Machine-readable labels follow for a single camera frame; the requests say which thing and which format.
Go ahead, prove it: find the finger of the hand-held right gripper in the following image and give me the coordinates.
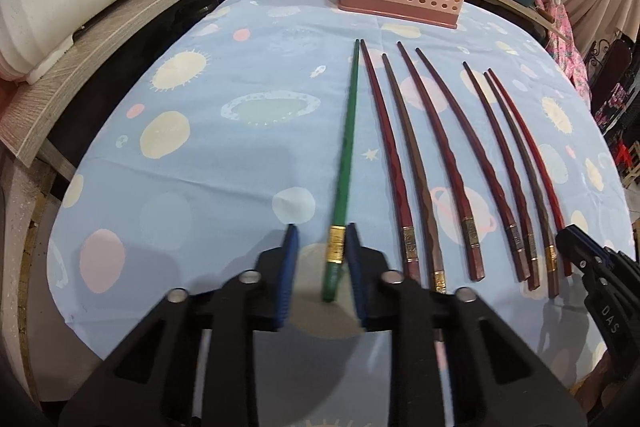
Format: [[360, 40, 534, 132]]
[[594, 246, 639, 293], [555, 224, 631, 345]]

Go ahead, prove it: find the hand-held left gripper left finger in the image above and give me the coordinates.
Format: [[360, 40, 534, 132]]
[[57, 223, 301, 427]]

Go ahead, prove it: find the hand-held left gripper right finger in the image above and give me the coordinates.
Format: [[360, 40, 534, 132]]
[[345, 222, 587, 427]]

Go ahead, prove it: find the green chopstick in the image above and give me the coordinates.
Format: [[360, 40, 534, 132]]
[[320, 39, 362, 304]]

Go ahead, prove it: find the brown chopstick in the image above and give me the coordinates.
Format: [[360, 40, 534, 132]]
[[381, 52, 448, 295], [483, 72, 561, 299]]

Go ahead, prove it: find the dark metal chair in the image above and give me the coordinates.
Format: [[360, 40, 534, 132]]
[[587, 32, 637, 108]]

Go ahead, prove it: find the pink floral cloth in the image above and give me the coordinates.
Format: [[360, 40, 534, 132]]
[[541, 0, 594, 108]]

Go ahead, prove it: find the grey wooden shelf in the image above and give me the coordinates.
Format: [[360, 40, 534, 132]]
[[0, 0, 301, 168]]

